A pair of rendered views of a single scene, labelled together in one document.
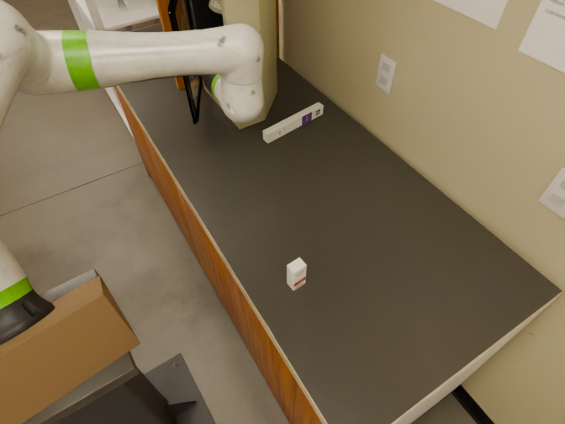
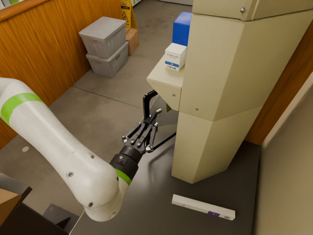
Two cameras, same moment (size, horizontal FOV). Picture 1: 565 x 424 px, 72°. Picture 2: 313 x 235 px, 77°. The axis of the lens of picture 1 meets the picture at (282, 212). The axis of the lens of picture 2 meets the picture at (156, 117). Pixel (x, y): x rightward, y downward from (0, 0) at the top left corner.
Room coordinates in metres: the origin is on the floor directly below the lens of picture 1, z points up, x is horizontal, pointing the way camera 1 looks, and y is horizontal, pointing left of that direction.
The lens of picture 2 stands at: (0.85, -0.16, 1.88)
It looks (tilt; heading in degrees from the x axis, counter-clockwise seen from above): 49 degrees down; 54
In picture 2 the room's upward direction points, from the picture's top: straight up
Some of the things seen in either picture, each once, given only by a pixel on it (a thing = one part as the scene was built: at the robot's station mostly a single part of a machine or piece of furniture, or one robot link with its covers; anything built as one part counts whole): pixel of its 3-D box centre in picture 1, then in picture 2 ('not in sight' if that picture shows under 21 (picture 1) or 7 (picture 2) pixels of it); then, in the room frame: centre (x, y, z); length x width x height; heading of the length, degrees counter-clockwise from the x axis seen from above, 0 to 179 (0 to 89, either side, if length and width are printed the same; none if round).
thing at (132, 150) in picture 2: not in sight; (133, 149); (1.00, 0.19, 1.28); 0.09 x 0.08 x 0.07; 31
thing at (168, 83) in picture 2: not in sight; (179, 68); (1.27, 0.29, 1.46); 0.32 x 0.12 x 0.10; 31
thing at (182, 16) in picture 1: (187, 50); (171, 114); (1.27, 0.31, 1.19); 0.30 x 0.01 x 0.40; 3
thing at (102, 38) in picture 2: not in sight; (105, 38); (1.86, 2.53, 0.49); 0.60 x 0.42 x 0.33; 31
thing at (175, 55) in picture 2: not in sight; (175, 57); (1.22, 0.26, 1.54); 0.05 x 0.05 x 0.06; 26
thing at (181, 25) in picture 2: not in sight; (190, 31); (1.35, 0.33, 1.56); 0.10 x 0.10 x 0.09; 31
